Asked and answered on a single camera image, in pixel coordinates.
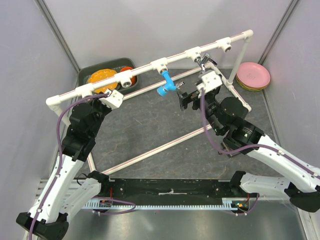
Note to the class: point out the dark green plastic tray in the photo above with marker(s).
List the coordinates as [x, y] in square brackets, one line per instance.
[116, 64]

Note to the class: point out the pink plate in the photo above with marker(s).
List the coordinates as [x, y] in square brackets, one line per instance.
[253, 75]

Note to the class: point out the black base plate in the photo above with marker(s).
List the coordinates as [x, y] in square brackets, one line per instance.
[168, 192]

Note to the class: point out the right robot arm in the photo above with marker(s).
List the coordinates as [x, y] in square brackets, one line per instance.
[300, 180]

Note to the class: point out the dark grey stone mat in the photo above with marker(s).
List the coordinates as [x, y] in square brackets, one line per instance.
[148, 121]

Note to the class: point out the orange red cup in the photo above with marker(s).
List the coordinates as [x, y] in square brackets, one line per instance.
[126, 77]

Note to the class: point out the yellow green plate stack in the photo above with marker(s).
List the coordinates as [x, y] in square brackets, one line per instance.
[249, 88]

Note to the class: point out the white PVC pipe frame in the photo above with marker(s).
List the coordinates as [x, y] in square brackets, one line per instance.
[160, 65]

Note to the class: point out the blue plastic faucet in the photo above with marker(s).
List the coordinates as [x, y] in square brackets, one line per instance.
[169, 85]

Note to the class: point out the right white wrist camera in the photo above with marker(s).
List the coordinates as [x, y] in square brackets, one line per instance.
[208, 81]

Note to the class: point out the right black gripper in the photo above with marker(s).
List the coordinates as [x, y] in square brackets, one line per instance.
[184, 99]

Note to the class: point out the chrome metal faucet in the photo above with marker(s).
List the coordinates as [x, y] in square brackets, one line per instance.
[202, 60]

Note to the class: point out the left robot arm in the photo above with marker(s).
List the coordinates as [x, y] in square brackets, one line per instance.
[76, 131]

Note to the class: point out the dark metal faucet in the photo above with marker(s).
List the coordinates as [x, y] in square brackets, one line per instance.
[225, 148]

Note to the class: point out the grey slotted cable duct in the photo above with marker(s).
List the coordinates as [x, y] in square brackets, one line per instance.
[101, 205]

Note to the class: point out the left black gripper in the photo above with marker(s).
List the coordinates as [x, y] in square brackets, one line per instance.
[97, 101]

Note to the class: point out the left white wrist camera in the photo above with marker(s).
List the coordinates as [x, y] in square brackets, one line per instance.
[114, 99]

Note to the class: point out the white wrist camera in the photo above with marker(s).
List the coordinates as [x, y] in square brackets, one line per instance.
[208, 81]
[114, 99]

